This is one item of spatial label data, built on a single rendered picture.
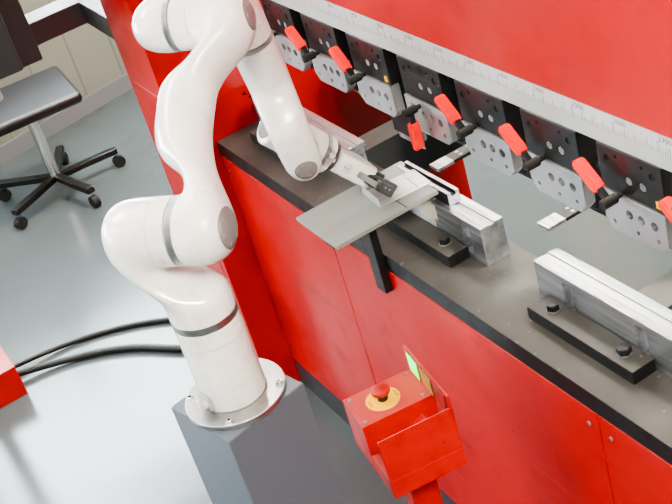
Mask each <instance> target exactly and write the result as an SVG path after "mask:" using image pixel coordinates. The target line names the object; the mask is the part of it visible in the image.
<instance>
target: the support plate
mask: <svg viewBox="0 0 672 504"><path fill-rule="evenodd" d="M380 173H382V174H384V175H385V177H384V178H385V179H387V180H391V179H393V178H395V177H397V176H399V175H402V174H404V173H406V172H404V171H402V170H401V169H399V168H397V167H395V166H393V165H392V166H390V167H388V168H387V169H385V170H383V171H381V172H380ZM437 194H438V190H436V189H434V188H433V187H431V186H429V185H427V186H425V187H423V188H421V189H420V188H419V189H418V190H416V191H414V192H412V193H410V194H408V195H406V196H404V197H402V198H399V199H401V200H399V202H400V203H402V204H404V205H405V206H407V208H406V207H404V206H402V205H401V204H399V203H397V202H396V201H393V202H391V203H389V204H387V205H385V206H383V207H381V208H380V207H378V206H377V205H376V204H375V203H374V202H373V201H371V200H370V199H369V198H368V197H367V196H366V195H364V194H363V191H362V188H361V186H359V185H355V186H353V187H351V188H350V189H348V190H346V191H344V192H342V193H340V194H339V195H337V196H335V197H333V198H331V199H329V200H327V201H326V202H324V203H322V204H320V205H318V206H316V207H315V208H313V209H311V210H309V211H307V212H305V213H303V214H302V215H300V216H298V217H296V220H297V222H299V223H300V224H302V225H303V226H304V227H306V228H307V229H309V230H310V231H311V232H313V233H314V234H316V235H317V236H319V237H320V238H321V239H323V240H324V241H326V242H327V243H328V244H330V245H331V246H333V247H334V248H336V249H337V250H339V249H341V248H343V247H344V246H346V245H348V244H350V243H351V242H353V241H355V240H357V239H359V238H360V237H362V236H364V235H366V234H368V233H369V232H371V231H373V230H375V229H377V228H378V227H380V226H382V225H384V224H386V223H387V222H389V221H391V220H393V219H394V218H396V217H398V216H400V215H402V214H403V213H405V212H407V211H409V210H411V209H412V208H414V207H416V206H418V205H420V204H421V203H423V202H425V201H427V200H429V199H430V198H432V197H434V196H436V195H437Z"/></svg>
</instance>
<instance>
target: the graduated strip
mask: <svg viewBox="0 0 672 504"><path fill-rule="evenodd" d="M296 1H298V2H300V3H303V4H305V5H308V6H310V7H312V8H315V9H317V10H319V11H322V12H324V13H327V14H329V15H331V16H334V17H336V18H339V19H341V20H343V21H346V22H348V23H351V24H353V25H355V26H358V27H360V28H363V29H365V30H367V31H370V32H372V33H375V34H377V35H379V36H382V37H384V38H387V39H389V40H391V41H394V42H396V43H399V44H401V45H403V46H406V47H408V48H411V49H413V50H415V51H418V52H420V53H423V54H425V55H427V56H430V57H432V58H435V59H437V60H439V61H442V62H444V63H447V64H449V65H451V66H454V67H456V68H459V69H461V70H463V71H466V72H468V73H471V74H473V75H475V76H478V77H480V78H483V79H485V80H487V81H490V82H492V83H495V84H497V85H499V86H502V87H504V88H507V89H509V90H511V91H514V92H516V93H519V94H521V95H523V96H526V97H528V98H531V99H533V100H535V101H538V102H540V103H543V104H545V105H547V106H550V107H552V108H555V109H557V110H559V111H562V112H564V113H567V114H569V115H571V116H574V117H576V118H579V119H581V120H583V121H586V122H588V123H591V124H593V125H595V126H598V127H600V128H603V129H605V130H607V131H610V132H612V133H615V134H617V135H619V136H622V137H624V138H627V139H629V140H631V141H634V142H636V143H639V144H641V145H643V146H646V147H648V148H651V149H653V150H655V151H658V152H660V153H663V154H665V155H667V156H670V157H672V140H671V139H668V138H666V137H663V136H661V135H658V134H656V133H653V132H651V131H648V130H646V129H643V128H641V127H638V126H636V125H633V124H631V123H628V122H626V121H623V120H621V119H618V118H616V117H613V116H611V115H609V114H606V113H604V112H601V111H599V110H596V109H594V108H591V107H589V106H586V105H584V104H581V103H579V102H576V101H574V100H571V99H569V98H566V97H564V96H561V95H559V94H556V93H554V92H551V91H549V90H546V89H544V88H541V87H539V86H536V85H534V84H531V83H529V82H526V81H524V80H521V79H519V78H516V77H514V76H511V75H509V74H506V73H504V72H501V71H499V70H496V69H494V68H491V67H489V66H486V65H484V64H481V63H479V62H476V61H474V60H472V59H469V58H467V57H464V56H462V55H459V54H457V53H454V52H452V51H449V50H447V49H444V48H442V47H439V46H437V45H434V44H432V43H429V42H427V41H424V40H422V39H419V38H417V37H414V36H412V35H409V34H407V33H404V32H402V31H399V30H397V29H394V28H392V27H389V26H387V25H384V24H382V23H379V22H377V21H374V20H372V19H369V18H367V17H364V16H362V15H359V14H357V13H354V12H352V11H349V10H347V9H344V8H342V7H339V6H337V5H335V4H332V3H330V2H327V1H325V0H296Z"/></svg>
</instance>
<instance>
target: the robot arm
mask: <svg viewBox="0 0 672 504"><path fill-rule="evenodd" d="M131 26H132V30H133V34H134V37H135V38H136V40H137V41H138V43H139V44H140V45H141V46H142V47H144V48H145V49H147V50H150V51H153V52H158V53H174V52H182V51H190V50H192V52H191V53H190V54H189V55H188V57H187V58H186V59H185V60H184V61H183V62H182V63H181V64H180V65H178V66H177V67H176V68H175V69H174V70H173V71H172V72H171V73H170V74H169V75H168V76H167V77H166V78H165V80H164V81H163V83H162V85H161V87H160V90H159V93H158V99H157V107H156V117H155V141H156V146H157V149H158V152H159V154H160V156H161V157H162V159H163V160H164V161H165V162H166V163H167V164H168V165H169V166H170V167H171V168H173V169H174V170H175V171H177V172H178V173H179V174H180V175H181V176H182V177H183V181H184V189H183V192H182V193H181V194H179V195H167V196H153V197H142V198H134V199H129V200H125V201H122V202H120V203H117V204H116V205H114V206H113V207H112V208H111V209H110V210H109V211H108V213H107V214H106V216H105V218H104V220H103V223H102V228H101V238H102V244H103V247H104V250H105V253H106V255H107V257H108V259H109V260H110V262H111V263H112V265H113V266H114V267H115V268H116V269H117V270H118V271H119V272H120V273H121V274H122V275H123V276H124V277H125V278H126V279H128V280H129V281H130V282H132V283H133V284H134V285H136V286H137V287H138V288H140V289H141V290H143V291H144V292H145V293H147V294H148V295H150V296H151V297H153V298H154V299H155V300H157V301H158V302H159V303H160V304H161V305H162V306H163V307H164V309H165V311H166V313H167V315H168V318H169V320H170V322H171V325H172V327H173V330H174V332H175V335H176V337H177V340H178V342H179V344H180V347H181V349H182V352H183V354H184V357H185V359H186V361H187V364H188V366H189V369H190V371H191V374H192V376H193V379H194V381H195V383H194V385H193V386H192V387H191V389H190V390H189V392H188V394H187V396H186V400H185V410H186V413H187V415H188V418H189V419H190V420H191V422H192V423H193V424H195V425H196V426H198V427H200V428H202V429H206V430H210V431H228V430H234V429H238V428H241V427H245V426H247V425H249V424H252V423H254V422H256V421H258V420H259V419H261V418H263V417H264V416H265V415H267V414H268V413H269V412H271V411H272V410H273V409H274V408H275V407H276V406H277V404H278V403H279V402H280V401H281V399H282V397H283V396H284V393H285V390H286V384H287V383H286V377H285V375H284V372H283V370H282V369H281V368H280V367H279V365H277V364H276V363H274V362H272V361H270V360H267V359H263V358H258V357H257V354H256V352H255V349H254V346H253V344H252V341H251V338H250V336H249V333H248V330H247V327H246V325H245V322H244V320H243V317H242V314H241V311H240V309H239V306H238V303H237V301H236V298H235V295H234V293H233V290H232V288H231V286H230V284H229V282H228V280H227V279H226V278H225V277H224V276H223V275H221V274H220V273H218V272H217V271H215V270H213V269H211V268H209V267H207V266H205V265H211V264H215V263H217V262H220V261H221V260H223V259H225V258H226V257H227V256H228V255H229V254H230V253H231V252H232V251H233V249H234V247H235V245H236V242H237V238H238V224H237V219H236V215H235V212H234V209H233V207H232V205H231V202H230V200H229V198H228V196H227V193H226V191H225V189H224V187H223V185H222V182H221V180H220V177H219V174H218V171H217V168H216V163H215V157H214V150H213V127H214V116H215V107H216V100H217V95H218V92H219V90H220V88H221V86H222V84H223V82H224V80H225V79H226V78H227V76H228V75H229V74H230V73H231V72H232V70H233V69H234V68H235V67H236V66H237V68H238V70H239V72H240V74H241V76H242V78H243V80H244V82H245V84H246V86H247V88H248V90H249V92H250V94H251V96H252V98H253V101H254V103H255V106H256V108H257V110H258V113H259V115H260V118H261V121H260V123H259V126H258V129H257V140H258V142H259V143H260V144H262V145H264V146H266V147H268V148H270V149H272V150H273V151H275V152H277V154H278V156H279V158H280V160H281V162H282V164H283V166H284V167H285V169H286V171H287V172H288V173H289V174H290V175H291V176H292V177H293V178H295V179H297V180H300V181H308V180H311V179H313V178H314V177H316V176H317V175H318V173H320V172H322V173H325V172H328V171H332V172H333V173H335V174H337V175H339V176H341V177H343V178H345V179H347V180H349V181H351V182H353V183H355V184H357V185H359V186H361V187H364V188H367V187H368V186H370V187H371V188H373V189H375V190H376V191H377V192H379V193H381V194H383V195H385V196H387V197H389V198H391V197H392V195H393V194H394V192H395V190H396V189H397V187H398V186H397V185H396V184H395V183H393V182H391V181H389V180H387V179H385V178H384V177H385V175H384V174H382V173H380V172H379V171H377V168H376V167H375V166H373V165H372V164H371V163H370V162H368V161H367V160H366V159H365V158H363V157H362V156H360V155H358V154H356V153H354V152H352V151H350V150H348V149H346V148H343V147H341V145H340V142H339V141H338V140H337V138H336V137H335V136H333V135H331V134H329V133H327V132H325V131H323V130H322V129H320V128H318V127H316V126H314V125H312V124H310V123H308V121H307V118H306V115H305V113H304V110H303V107H302V105H301V102H300V100H299V97H298V95H297V92H296V89H295V87H294V84H293V82H292V79H291V77H290V74H289V71H288V69H287V66H286V64H285V61H284V59H283V56H282V54H281V51H280V49H279V47H278V44H277V42H276V40H275V37H274V35H273V32H272V30H271V28H270V26H269V23H268V21H267V19H266V16H265V14H264V12H263V9H262V7H261V5H260V3H259V0H144V1H143V2H142V3H141V4H140V5H139V6H138V7H137V9H136V10H135V12H134V14H133V18H132V24H131Z"/></svg>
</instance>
